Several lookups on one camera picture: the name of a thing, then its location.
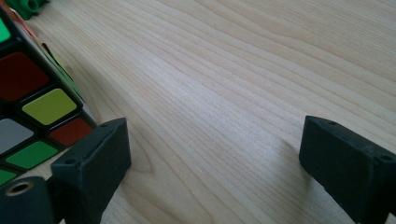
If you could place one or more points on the multicoloured puzzle cube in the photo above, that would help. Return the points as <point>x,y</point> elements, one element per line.
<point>46,105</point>

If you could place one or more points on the green toy brick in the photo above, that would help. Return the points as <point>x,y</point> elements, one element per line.
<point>25,7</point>

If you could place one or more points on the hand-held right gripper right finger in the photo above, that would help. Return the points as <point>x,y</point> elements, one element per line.
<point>348,168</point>

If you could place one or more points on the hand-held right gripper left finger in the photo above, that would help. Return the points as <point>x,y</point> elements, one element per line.
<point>90,174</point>

